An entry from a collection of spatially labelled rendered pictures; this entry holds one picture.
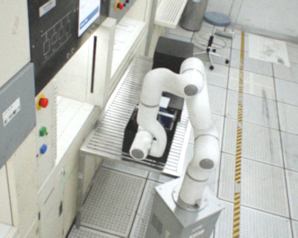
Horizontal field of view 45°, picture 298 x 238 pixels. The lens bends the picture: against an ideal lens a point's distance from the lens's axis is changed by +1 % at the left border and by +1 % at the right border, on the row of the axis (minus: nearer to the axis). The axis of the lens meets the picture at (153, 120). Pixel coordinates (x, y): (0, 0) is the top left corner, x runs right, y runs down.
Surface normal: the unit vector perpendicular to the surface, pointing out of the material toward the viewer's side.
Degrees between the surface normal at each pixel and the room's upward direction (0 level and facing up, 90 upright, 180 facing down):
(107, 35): 90
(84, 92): 90
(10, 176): 90
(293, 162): 0
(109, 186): 0
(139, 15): 90
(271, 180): 0
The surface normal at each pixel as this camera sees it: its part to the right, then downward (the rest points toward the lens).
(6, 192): -0.21, 0.57
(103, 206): 0.16, -0.78
